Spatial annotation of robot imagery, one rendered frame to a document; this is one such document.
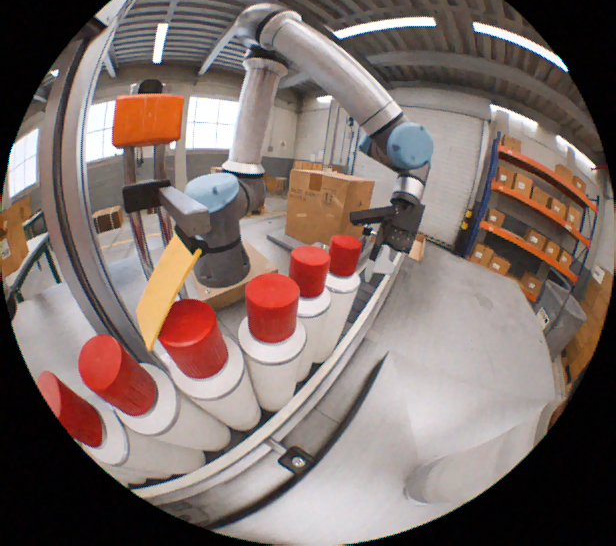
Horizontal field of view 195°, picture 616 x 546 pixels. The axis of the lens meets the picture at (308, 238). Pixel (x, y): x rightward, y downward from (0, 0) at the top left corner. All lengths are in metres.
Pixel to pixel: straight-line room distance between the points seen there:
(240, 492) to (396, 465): 0.20
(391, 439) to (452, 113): 4.66
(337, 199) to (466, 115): 4.25
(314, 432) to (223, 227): 0.39
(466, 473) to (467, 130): 4.52
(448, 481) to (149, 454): 0.25
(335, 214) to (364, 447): 0.57
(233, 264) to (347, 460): 0.40
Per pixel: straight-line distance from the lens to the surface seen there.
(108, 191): 5.64
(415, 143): 0.30
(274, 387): 0.17
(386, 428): 0.31
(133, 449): 0.15
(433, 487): 0.28
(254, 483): 0.33
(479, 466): 0.24
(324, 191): 0.60
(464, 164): 4.34
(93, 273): 0.22
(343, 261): 0.18
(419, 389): 0.36
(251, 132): 0.46
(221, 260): 0.41
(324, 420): 0.34
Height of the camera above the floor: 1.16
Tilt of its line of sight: 24 degrees down
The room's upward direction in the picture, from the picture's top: 8 degrees clockwise
